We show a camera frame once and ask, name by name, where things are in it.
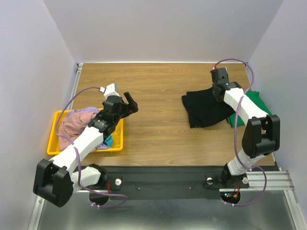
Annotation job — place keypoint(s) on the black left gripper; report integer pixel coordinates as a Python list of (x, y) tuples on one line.
[(132, 105)]

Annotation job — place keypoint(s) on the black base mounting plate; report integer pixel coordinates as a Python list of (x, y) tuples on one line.
[(164, 183)]

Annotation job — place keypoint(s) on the teal t shirt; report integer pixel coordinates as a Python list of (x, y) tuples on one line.
[(109, 141)]

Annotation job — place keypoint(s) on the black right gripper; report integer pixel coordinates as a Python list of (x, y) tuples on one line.
[(216, 90)]

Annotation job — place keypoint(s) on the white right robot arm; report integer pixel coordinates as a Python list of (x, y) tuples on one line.
[(262, 131)]

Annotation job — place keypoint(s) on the yellow plastic bin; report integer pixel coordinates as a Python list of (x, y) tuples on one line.
[(53, 142)]

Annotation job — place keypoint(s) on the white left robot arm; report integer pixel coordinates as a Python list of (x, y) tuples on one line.
[(57, 179)]

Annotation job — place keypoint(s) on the black t shirt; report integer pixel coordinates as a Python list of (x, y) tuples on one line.
[(204, 110)]

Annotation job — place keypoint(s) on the green folded t shirt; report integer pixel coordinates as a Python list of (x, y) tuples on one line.
[(254, 96)]

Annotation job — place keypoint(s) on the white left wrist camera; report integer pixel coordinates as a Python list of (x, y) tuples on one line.
[(109, 90)]

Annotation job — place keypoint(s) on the pink t shirt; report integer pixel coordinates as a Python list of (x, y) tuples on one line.
[(72, 126)]

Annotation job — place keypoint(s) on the lavender t shirt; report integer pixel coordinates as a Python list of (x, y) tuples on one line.
[(86, 109)]

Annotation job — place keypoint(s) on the aluminium frame rail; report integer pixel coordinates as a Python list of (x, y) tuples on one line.
[(258, 181)]

